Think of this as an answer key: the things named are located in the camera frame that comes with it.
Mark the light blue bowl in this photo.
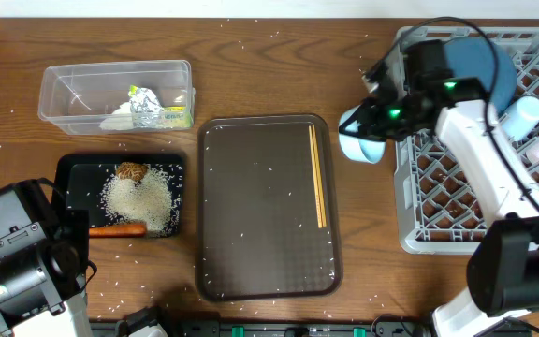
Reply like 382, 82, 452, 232
338, 105, 386, 165

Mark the dark blue plate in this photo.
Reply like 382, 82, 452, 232
444, 37, 517, 115

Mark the light blue plastic cup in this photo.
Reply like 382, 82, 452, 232
501, 96, 539, 141

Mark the yellow green snack wrapper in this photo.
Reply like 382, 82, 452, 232
149, 96, 192, 129

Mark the aluminium foil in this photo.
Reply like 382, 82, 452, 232
128, 85, 164, 128

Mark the pile of rice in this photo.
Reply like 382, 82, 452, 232
99, 165, 182, 237

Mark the white napkin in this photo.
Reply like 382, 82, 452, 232
99, 102, 134, 131

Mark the brown dried mushroom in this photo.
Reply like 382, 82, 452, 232
115, 162, 149, 183

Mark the orange carrot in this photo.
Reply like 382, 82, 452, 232
89, 223, 147, 238

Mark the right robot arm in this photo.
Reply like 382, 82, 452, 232
339, 40, 539, 336

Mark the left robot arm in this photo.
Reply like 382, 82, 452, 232
0, 178, 172, 337

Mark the grey dishwasher rack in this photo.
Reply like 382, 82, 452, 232
394, 27, 539, 255

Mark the black waste tray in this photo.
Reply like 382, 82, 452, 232
52, 153, 184, 228

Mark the dark brown serving tray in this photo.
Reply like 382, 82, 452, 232
196, 114, 343, 302

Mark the clear plastic bin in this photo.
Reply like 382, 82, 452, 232
38, 60, 195, 135

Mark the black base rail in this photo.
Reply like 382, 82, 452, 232
91, 319, 431, 337

